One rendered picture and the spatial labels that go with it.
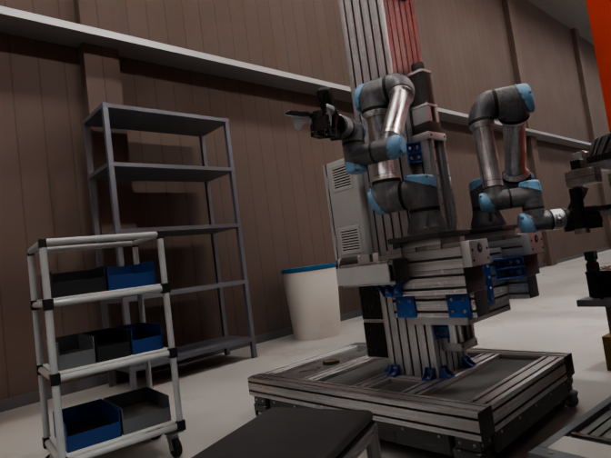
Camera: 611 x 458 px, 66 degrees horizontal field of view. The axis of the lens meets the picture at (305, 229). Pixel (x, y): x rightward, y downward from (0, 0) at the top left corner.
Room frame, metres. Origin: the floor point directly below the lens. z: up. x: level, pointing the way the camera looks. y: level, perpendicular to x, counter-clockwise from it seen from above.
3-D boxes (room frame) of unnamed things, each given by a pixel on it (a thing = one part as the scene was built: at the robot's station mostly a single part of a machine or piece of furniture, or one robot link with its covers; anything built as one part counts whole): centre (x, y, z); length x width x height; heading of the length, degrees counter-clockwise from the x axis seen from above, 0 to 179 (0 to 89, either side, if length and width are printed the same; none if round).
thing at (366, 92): (1.87, -0.35, 1.19); 0.15 x 0.12 x 0.55; 57
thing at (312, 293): (4.96, 0.02, 0.36); 0.61 x 0.59 x 0.72; 133
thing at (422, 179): (1.80, -0.45, 0.98); 0.13 x 0.12 x 0.14; 57
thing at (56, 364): (2.14, 0.96, 0.50); 0.54 x 0.42 x 1.00; 127
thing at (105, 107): (4.00, 1.14, 1.08); 1.12 x 0.48 x 2.16; 133
